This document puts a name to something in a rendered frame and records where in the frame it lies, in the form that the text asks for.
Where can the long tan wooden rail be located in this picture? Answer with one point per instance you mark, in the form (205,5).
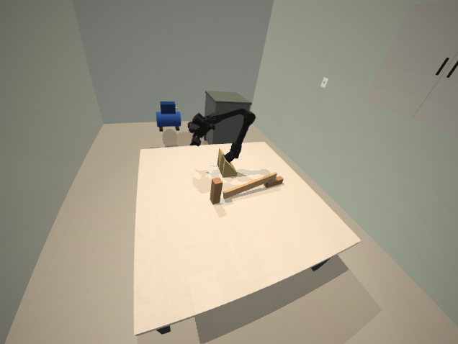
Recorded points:
(250,185)

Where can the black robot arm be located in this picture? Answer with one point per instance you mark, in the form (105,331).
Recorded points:
(216,117)

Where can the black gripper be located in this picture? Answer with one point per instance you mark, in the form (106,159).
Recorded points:
(196,141)

